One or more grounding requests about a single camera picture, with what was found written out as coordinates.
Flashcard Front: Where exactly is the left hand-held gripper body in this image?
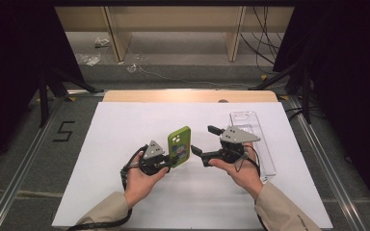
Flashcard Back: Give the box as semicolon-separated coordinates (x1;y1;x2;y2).
138;140;172;176

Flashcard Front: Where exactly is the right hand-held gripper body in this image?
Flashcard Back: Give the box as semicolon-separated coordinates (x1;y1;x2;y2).
219;124;261;165

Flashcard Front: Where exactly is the green cartoon phone case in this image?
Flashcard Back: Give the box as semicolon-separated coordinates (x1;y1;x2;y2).
167;125;193;169

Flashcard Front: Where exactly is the clear plastic tray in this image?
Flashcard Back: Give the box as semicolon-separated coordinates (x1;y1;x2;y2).
229;111;278;185

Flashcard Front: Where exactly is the person's left hand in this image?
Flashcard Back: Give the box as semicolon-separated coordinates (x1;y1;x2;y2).
123;151;171;209

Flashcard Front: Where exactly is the person's right hand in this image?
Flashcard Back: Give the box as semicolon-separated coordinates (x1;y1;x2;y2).
207;145;265;200

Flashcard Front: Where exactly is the white table mat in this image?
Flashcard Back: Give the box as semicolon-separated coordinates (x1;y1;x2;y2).
51;101;334;230

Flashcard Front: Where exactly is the black metal stand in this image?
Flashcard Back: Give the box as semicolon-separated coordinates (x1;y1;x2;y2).
249;62;313;125
38;65;105;129

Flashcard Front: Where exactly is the large crumpled plastic wrapper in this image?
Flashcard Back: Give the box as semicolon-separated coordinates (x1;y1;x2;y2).
75;52;102;67

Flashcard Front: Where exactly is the beige wooden desk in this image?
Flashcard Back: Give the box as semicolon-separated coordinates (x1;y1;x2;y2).
54;5;295;63

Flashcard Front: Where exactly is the black curtain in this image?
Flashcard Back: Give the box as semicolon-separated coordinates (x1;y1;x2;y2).
0;0;85;176
272;0;370;219

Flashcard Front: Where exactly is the small crumpled plastic wrapper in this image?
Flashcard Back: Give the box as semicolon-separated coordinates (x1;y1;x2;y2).
94;37;111;49

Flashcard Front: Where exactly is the right hand-held gripper black cable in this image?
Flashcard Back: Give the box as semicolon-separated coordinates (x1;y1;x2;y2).
233;143;262;177

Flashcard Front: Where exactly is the hand-held gripper black cable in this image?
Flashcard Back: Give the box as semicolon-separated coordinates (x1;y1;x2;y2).
66;144;149;231
233;143;262;177

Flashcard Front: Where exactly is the left hand-held gripper black cable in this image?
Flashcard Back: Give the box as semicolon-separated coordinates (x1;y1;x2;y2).
66;144;149;231

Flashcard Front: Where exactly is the thin white cable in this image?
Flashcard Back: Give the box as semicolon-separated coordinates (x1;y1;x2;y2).
126;47;261;90

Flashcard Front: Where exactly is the metal floor rail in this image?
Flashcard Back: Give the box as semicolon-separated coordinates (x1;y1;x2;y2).
287;95;369;231
0;95;64;231

